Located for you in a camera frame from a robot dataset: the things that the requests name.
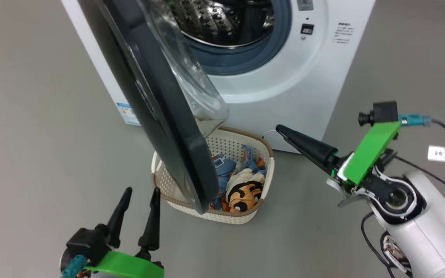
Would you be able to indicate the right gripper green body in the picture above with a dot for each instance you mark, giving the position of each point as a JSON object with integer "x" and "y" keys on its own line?
{"x": 369, "y": 154}

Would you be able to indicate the cream perforated laundry basket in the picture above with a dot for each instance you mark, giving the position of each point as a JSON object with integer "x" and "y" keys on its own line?
{"x": 228, "y": 143}

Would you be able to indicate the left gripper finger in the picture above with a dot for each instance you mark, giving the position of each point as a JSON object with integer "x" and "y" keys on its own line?
{"x": 118, "y": 220}
{"x": 152, "y": 224}

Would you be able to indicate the white front-load washing machine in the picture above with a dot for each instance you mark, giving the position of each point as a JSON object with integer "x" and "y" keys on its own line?
{"x": 303, "y": 96}

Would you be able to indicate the round filter cover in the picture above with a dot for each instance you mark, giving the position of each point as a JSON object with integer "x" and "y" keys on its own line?
{"x": 269, "y": 137}

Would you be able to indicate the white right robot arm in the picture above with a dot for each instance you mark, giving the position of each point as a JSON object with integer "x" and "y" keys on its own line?
{"x": 431, "y": 231}

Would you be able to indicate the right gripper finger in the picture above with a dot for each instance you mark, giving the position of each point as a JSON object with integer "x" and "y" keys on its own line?
{"x": 307, "y": 146}

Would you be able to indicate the black glass washing machine door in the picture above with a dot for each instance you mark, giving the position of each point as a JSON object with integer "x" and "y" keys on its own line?
{"x": 149, "y": 96}

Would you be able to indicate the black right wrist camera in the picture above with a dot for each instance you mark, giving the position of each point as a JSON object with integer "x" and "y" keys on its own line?
{"x": 383, "y": 112}

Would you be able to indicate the cream cartoon face garment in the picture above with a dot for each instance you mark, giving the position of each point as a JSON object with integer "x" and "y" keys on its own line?
{"x": 245, "y": 189}

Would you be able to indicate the grey rubber door gasket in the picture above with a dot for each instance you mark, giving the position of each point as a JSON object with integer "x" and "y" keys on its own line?
{"x": 245, "y": 61}

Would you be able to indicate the blue printed garment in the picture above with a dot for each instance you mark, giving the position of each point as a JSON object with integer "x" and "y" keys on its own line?
{"x": 224, "y": 170}

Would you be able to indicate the blue energy label sticker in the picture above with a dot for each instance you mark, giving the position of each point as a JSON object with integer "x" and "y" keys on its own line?
{"x": 128, "y": 114}

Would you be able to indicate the steel washer drum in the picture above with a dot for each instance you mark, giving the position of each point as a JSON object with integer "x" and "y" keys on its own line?
{"x": 214, "y": 23}

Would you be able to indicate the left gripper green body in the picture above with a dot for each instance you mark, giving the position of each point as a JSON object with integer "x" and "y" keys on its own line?
{"x": 126, "y": 266}

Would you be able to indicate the grey warning sticker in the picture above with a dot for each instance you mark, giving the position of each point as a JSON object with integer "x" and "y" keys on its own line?
{"x": 305, "y": 4}

